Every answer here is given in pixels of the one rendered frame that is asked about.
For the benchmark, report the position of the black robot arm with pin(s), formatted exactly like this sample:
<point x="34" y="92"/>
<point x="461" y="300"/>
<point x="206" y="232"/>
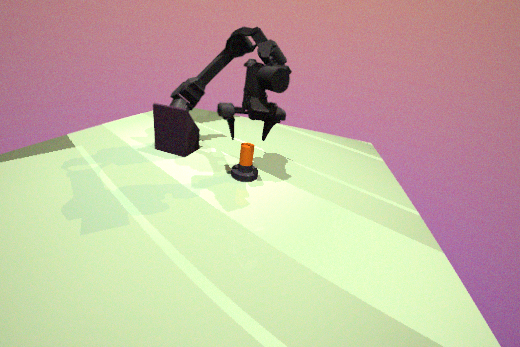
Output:
<point x="273" y="75"/>

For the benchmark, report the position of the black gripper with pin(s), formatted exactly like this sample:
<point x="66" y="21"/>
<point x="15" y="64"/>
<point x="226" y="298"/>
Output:
<point x="227" y="110"/>

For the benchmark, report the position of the orange knob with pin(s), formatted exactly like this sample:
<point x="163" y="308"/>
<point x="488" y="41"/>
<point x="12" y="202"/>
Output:
<point x="246" y="154"/>

